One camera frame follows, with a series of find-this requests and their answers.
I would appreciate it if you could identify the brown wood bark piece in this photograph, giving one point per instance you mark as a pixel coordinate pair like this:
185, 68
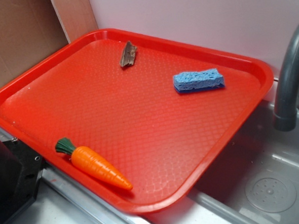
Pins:
128, 55

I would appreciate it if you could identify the red plastic serving tray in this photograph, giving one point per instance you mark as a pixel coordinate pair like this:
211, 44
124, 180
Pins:
161, 140

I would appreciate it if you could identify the orange plastic toy carrot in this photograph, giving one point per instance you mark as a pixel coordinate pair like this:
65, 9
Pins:
93, 164

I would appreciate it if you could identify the brown cardboard panel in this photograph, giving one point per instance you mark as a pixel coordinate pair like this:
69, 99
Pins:
31, 30

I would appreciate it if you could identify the grey curved faucet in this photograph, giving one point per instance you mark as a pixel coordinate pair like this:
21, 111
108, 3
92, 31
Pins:
287, 94

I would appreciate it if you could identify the grey plastic sink basin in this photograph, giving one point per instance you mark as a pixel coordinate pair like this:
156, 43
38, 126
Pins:
255, 180

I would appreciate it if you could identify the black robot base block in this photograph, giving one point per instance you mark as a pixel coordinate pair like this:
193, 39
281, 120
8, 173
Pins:
20, 173

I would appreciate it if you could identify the blue sponge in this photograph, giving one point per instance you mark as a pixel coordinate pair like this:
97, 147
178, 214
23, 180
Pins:
191, 82

